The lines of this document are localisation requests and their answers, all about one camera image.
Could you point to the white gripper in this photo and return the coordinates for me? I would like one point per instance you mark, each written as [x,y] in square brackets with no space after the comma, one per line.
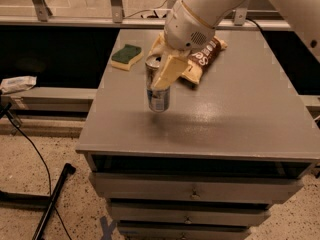
[186,29]

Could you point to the silver blue redbull can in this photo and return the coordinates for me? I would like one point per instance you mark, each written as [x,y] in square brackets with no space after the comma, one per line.
[158,100]

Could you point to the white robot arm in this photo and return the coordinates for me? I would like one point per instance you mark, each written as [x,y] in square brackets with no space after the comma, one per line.
[303,16]

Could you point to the brown sea salt chip bag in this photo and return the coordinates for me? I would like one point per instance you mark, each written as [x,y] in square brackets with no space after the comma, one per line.
[200,61]

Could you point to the green yellow sponge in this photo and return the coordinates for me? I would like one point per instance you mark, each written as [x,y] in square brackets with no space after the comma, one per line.
[127,56]

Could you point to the grey drawer cabinet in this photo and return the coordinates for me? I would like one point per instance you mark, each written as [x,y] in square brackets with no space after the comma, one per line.
[244,120]

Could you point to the grey low ledge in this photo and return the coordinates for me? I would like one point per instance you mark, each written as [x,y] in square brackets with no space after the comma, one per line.
[51,99]

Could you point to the top grey drawer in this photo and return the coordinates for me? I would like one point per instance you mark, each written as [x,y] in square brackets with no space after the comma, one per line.
[194,188]

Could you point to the grey drawer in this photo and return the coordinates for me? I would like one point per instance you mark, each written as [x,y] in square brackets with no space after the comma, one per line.
[188,214]
[181,233]
[194,188]

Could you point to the white wet wipes pack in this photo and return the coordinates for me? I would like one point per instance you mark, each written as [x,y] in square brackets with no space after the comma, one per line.
[17,84]

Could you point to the middle grey drawer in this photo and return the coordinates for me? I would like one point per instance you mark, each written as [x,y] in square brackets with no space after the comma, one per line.
[188,214]

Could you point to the bottom grey drawer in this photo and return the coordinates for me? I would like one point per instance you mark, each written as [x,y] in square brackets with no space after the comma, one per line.
[181,233]

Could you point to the black stand leg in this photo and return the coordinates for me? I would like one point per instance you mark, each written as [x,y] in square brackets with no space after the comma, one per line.
[46,204]

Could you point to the metal window rail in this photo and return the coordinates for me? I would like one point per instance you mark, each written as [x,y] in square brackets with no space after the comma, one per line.
[147,14]

